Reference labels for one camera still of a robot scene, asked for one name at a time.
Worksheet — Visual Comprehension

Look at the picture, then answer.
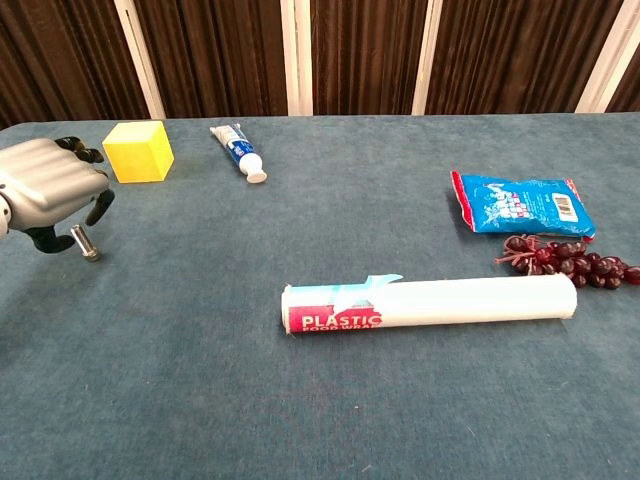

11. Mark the blue white toothpaste tube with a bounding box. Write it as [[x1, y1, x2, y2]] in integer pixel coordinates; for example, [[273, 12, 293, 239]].
[[209, 123, 269, 185]]

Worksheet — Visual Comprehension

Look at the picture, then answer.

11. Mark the brown pleated curtain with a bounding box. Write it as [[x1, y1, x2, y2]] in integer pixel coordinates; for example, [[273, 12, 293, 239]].
[[0, 0, 640, 131]]

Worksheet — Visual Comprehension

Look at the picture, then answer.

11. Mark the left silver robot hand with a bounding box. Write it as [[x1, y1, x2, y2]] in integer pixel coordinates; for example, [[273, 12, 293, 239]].
[[0, 135, 116, 254]]

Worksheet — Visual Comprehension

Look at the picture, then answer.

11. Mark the dark red grape bunch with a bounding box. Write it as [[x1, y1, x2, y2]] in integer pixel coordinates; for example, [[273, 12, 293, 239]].
[[493, 234, 640, 291]]

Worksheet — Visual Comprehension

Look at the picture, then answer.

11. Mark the plastic food wrap roll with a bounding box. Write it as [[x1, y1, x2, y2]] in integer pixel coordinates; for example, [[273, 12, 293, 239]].
[[280, 273, 579, 336]]

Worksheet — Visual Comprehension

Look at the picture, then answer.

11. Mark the yellow cube block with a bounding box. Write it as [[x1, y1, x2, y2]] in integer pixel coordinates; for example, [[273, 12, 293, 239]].
[[101, 120, 176, 185]]

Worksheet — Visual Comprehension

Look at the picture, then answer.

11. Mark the white vertical frame post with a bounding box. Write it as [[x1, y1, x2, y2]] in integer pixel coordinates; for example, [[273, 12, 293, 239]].
[[113, 0, 167, 121], [279, 0, 315, 118], [410, 0, 445, 117], [574, 0, 640, 114]]

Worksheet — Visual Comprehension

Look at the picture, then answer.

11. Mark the blue snack bag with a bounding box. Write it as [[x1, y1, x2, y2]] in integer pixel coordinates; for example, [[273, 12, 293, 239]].
[[450, 170, 598, 244]]

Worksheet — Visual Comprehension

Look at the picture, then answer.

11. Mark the silver metal bolt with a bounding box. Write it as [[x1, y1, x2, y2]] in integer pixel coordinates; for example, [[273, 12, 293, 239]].
[[69, 224, 102, 263]]

